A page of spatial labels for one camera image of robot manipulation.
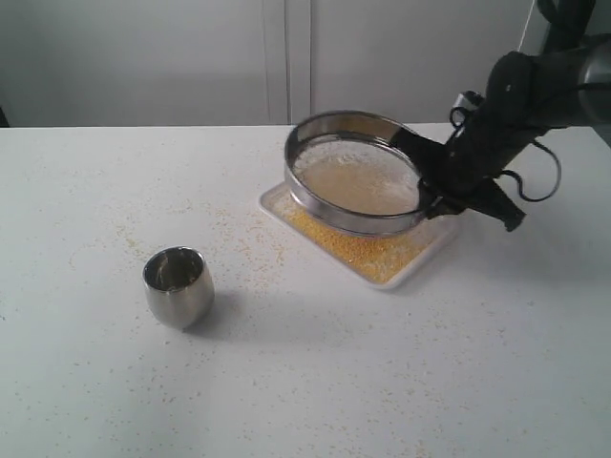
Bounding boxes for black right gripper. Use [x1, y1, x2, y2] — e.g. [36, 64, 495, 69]
[390, 51, 587, 232]

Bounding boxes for round stainless steel sieve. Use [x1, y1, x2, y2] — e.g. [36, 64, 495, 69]
[284, 111, 424, 237]

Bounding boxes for stainless steel cup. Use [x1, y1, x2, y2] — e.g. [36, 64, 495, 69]
[142, 246, 215, 330]

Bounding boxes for yellow millet grains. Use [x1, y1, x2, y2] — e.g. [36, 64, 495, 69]
[295, 153, 419, 216]

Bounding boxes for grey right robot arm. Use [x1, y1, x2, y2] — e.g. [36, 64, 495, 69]
[390, 1, 610, 233]

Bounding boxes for white plastic tray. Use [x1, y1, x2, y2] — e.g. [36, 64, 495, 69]
[259, 183, 459, 290]

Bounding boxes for sifted yellow millet pile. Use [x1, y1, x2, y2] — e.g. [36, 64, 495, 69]
[281, 203, 434, 285]

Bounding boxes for white cabinet doors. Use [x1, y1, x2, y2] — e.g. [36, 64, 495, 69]
[1, 1, 547, 127]

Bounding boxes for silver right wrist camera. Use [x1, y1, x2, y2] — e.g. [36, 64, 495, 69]
[453, 91, 485, 112]

